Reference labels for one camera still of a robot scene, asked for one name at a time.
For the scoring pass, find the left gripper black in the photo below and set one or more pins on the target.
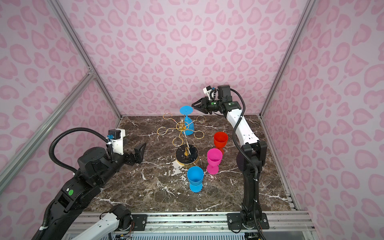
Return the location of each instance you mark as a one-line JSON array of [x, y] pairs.
[[139, 155]]

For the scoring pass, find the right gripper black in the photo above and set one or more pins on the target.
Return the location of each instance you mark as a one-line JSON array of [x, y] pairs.
[[205, 108]]

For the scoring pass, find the blue wine glass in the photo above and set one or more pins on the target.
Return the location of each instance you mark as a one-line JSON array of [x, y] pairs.
[[186, 111], [195, 177]]

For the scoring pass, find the red wine glass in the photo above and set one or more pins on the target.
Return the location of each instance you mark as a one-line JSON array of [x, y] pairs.
[[220, 141]]

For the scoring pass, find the magenta wine glass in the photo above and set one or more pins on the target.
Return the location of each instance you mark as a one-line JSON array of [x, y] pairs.
[[214, 158]]

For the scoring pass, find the blue wine glass front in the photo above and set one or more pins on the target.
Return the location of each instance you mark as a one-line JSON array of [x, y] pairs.
[[195, 177]]

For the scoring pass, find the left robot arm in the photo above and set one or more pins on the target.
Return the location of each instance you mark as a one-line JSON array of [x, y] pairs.
[[96, 169]]

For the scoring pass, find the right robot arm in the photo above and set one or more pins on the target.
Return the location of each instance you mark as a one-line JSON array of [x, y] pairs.
[[252, 151]]

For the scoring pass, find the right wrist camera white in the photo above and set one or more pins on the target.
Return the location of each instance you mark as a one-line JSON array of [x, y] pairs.
[[210, 92]]

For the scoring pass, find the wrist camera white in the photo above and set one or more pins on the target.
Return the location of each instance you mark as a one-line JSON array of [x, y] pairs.
[[116, 137], [210, 92]]

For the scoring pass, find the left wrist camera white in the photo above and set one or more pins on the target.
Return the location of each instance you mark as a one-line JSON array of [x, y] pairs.
[[116, 137]]

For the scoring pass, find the gold wire glass rack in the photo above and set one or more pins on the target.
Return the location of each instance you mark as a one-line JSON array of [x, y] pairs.
[[186, 153]]

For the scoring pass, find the aluminium frame strut diagonal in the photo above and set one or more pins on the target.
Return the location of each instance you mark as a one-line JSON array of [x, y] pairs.
[[19, 160]]

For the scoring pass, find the aluminium mounting rail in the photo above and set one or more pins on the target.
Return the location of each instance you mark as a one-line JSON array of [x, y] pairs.
[[285, 225]]

